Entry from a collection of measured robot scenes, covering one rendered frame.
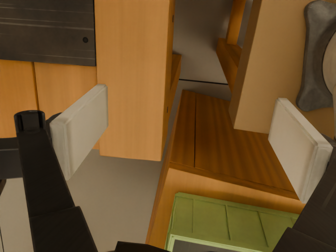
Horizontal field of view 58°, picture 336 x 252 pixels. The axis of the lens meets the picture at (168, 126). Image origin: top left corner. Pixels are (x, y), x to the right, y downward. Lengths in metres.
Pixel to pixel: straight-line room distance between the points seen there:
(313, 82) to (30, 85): 0.56
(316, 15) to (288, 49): 0.07
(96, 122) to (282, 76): 0.43
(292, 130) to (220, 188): 0.67
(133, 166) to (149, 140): 1.10
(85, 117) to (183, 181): 0.67
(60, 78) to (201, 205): 0.46
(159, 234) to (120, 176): 0.91
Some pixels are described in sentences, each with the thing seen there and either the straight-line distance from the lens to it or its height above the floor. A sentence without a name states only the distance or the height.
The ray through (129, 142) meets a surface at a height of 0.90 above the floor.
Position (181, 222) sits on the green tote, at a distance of 0.74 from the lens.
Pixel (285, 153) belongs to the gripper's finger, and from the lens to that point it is 0.18.
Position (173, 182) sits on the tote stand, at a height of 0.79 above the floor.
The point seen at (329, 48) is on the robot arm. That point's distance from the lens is 0.52.
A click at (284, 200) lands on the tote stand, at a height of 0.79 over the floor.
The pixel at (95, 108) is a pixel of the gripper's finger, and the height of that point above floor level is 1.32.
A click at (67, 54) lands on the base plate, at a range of 0.64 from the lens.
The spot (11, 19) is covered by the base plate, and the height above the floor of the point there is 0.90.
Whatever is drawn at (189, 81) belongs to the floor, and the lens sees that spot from 1.53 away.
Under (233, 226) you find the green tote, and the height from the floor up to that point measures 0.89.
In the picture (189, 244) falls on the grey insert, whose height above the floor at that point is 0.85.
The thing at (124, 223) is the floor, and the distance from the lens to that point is 1.99.
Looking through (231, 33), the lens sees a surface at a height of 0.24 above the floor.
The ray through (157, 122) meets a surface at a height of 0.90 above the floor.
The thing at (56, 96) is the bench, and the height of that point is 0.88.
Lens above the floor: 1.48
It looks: 67 degrees down
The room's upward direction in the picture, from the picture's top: 166 degrees counter-clockwise
